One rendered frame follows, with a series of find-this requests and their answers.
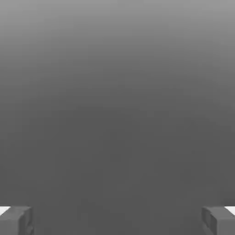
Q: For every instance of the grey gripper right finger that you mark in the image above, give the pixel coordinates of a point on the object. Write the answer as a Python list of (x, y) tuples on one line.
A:
[(223, 223)]

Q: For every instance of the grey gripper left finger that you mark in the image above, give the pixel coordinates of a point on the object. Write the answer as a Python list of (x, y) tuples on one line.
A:
[(12, 222)]

